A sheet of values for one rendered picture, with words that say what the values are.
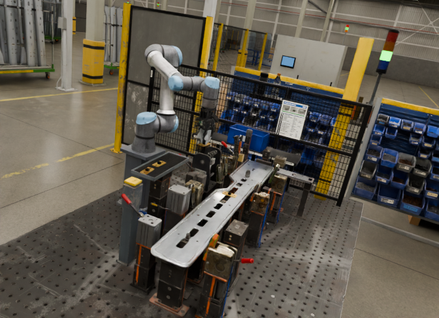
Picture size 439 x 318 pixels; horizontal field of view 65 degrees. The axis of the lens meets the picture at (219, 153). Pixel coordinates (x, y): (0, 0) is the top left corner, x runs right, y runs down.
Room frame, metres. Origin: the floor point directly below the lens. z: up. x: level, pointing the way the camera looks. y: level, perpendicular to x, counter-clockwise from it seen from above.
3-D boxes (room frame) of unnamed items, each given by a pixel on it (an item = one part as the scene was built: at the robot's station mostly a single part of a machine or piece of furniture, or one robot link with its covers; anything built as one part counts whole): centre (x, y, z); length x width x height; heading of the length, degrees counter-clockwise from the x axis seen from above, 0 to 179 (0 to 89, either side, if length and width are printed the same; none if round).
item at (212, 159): (1.97, 0.06, 0.94); 0.18 x 0.13 x 0.49; 161
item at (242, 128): (2.72, -0.21, 1.09); 0.30 x 0.17 x 0.13; 67
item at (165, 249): (1.79, -0.10, 1.00); 1.38 x 0.22 x 0.02; 161
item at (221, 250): (1.19, -0.08, 0.88); 0.15 x 0.11 x 0.36; 71
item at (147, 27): (4.37, 0.90, 1.00); 1.34 x 0.14 x 2.00; 67
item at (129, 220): (1.45, 0.38, 0.92); 0.08 x 0.08 x 0.44; 71
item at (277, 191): (2.13, -0.43, 0.87); 0.12 x 0.09 x 0.35; 71
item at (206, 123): (1.79, 0.10, 1.43); 0.09 x 0.08 x 0.12; 156
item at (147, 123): (2.04, 0.47, 1.27); 0.13 x 0.12 x 0.14; 130
